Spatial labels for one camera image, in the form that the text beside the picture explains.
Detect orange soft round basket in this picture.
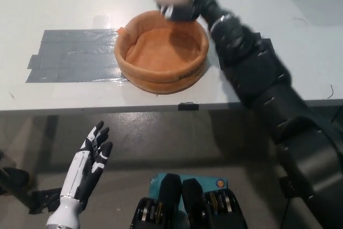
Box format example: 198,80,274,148
114,10,210,95

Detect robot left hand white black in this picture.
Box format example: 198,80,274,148
59,121,114,205

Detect grey duct tape patch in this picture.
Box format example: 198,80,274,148
26,28,130,84

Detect robot body black teal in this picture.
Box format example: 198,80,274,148
130,173,248,229

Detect black tape square patch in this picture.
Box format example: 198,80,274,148
217,33,277,72

